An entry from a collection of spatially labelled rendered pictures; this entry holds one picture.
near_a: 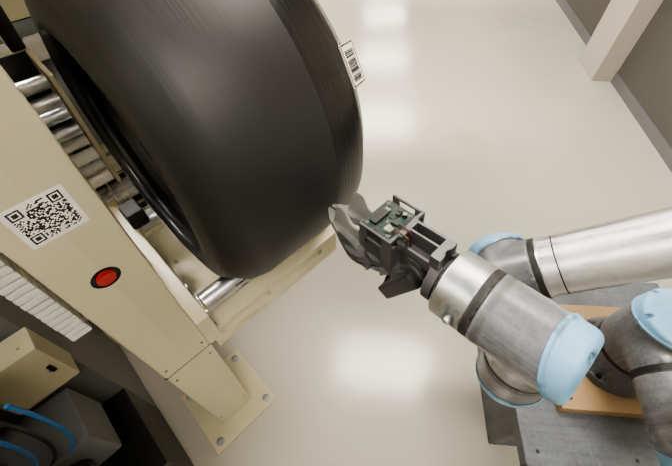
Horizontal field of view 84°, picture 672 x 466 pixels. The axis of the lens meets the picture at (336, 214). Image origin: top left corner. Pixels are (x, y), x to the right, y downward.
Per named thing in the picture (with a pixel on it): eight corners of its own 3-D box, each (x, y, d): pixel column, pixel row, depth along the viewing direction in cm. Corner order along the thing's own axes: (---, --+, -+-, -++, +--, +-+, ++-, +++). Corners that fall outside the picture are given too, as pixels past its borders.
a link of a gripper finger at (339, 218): (327, 185, 56) (373, 214, 51) (330, 212, 60) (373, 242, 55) (311, 196, 54) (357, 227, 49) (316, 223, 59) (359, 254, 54)
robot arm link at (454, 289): (490, 295, 50) (448, 346, 45) (458, 275, 52) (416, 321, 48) (507, 254, 43) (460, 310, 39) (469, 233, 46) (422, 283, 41)
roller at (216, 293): (207, 319, 74) (196, 304, 72) (199, 310, 77) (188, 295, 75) (332, 221, 89) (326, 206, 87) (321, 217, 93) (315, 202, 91)
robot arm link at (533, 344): (552, 420, 40) (582, 403, 33) (453, 344, 47) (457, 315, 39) (593, 353, 43) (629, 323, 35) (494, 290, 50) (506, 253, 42)
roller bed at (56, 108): (41, 222, 88) (-65, 119, 65) (21, 189, 94) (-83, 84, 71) (122, 180, 97) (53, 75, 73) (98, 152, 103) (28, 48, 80)
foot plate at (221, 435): (219, 455, 135) (217, 454, 133) (181, 397, 147) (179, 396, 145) (276, 398, 147) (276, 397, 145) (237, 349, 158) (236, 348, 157)
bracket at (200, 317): (210, 345, 75) (195, 326, 67) (122, 231, 93) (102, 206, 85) (224, 333, 76) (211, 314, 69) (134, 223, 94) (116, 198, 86)
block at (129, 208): (135, 231, 81) (125, 218, 77) (125, 219, 83) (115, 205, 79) (152, 221, 83) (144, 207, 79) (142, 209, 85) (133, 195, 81)
